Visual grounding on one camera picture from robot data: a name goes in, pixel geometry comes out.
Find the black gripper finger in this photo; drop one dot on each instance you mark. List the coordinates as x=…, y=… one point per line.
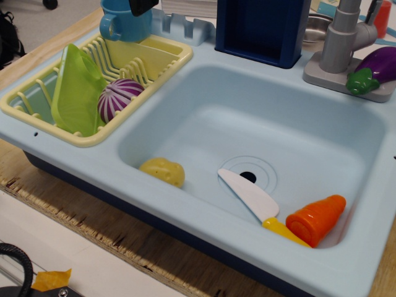
x=139, y=7

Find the blue plastic cup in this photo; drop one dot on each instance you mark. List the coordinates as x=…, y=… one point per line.
x=119, y=23

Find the yellow dish drying rack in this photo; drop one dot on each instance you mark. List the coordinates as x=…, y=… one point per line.
x=150, y=62

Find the light blue toy sink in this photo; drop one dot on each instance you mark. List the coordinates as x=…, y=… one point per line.
x=302, y=142

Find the red plastic cup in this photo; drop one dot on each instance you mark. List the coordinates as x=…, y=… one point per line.
x=382, y=17

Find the light blue utensil holder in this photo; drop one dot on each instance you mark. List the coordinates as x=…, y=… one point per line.
x=176, y=27

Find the purple striped toy onion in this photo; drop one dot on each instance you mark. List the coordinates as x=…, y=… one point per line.
x=116, y=96

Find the green plastic plate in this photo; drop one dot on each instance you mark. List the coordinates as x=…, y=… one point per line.
x=78, y=87

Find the black bag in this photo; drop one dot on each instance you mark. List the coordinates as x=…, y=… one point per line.
x=11, y=46

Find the dark blue plastic box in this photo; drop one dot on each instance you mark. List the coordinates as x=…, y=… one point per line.
x=266, y=31

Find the yellow toy potato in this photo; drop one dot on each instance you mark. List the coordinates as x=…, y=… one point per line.
x=165, y=170

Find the silver metal bowl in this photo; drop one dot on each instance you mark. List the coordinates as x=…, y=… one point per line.
x=316, y=28

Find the grey toy faucet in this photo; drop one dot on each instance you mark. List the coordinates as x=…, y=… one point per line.
x=345, y=35

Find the purple toy eggplant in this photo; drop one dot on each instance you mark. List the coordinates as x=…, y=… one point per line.
x=374, y=70

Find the orange toy carrot piece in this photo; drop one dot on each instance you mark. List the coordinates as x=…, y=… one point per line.
x=313, y=222

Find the yellow tape piece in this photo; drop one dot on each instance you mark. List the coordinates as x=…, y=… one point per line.
x=46, y=281

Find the white toy knife yellow handle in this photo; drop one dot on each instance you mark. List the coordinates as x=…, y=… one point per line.
x=263, y=206

